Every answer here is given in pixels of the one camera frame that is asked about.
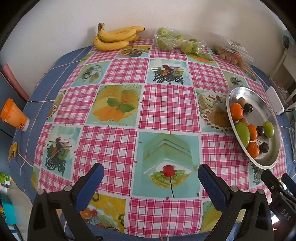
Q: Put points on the small mandarin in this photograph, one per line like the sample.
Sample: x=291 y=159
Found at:
x=236 y=111

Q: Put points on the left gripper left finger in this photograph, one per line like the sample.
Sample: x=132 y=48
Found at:
x=44 y=222

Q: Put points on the blue table cover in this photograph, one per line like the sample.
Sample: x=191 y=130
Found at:
x=34 y=99

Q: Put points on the white power adapter box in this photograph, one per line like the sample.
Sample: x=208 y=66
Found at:
x=275 y=101

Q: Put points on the white shelf unit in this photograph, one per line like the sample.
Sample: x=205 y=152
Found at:
x=283 y=78

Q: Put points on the green mango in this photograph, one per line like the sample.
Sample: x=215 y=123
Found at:
x=243 y=133
x=268 y=129

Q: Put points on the banana bunch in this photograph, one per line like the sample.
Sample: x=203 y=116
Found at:
x=116 y=40

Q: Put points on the orange plastic cup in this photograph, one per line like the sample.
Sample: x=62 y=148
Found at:
x=12 y=115

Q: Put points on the large orange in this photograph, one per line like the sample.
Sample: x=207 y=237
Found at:
x=253 y=149

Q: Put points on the dark plum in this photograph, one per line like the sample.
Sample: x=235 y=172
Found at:
x=248 y=108

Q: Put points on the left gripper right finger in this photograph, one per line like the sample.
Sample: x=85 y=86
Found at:
x=256 y=223

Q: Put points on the clear box of longans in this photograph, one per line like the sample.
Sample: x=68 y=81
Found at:
x=231 y=51

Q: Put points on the dark cherry pair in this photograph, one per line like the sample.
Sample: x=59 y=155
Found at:
x=263 y=146

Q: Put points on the bag of green apples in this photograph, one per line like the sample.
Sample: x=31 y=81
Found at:
x=172 y=40

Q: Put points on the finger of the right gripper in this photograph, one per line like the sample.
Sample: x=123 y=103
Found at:
x=283 y=201
x=289 y=183

